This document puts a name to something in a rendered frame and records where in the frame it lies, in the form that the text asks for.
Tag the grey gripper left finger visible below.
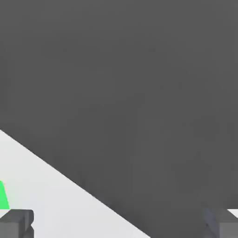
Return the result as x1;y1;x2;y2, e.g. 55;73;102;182
0;209;35;238

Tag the small green cube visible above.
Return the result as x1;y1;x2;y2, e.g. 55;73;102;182
0;180;11;210

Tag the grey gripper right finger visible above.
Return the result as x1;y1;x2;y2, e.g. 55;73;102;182
204;207;238;238

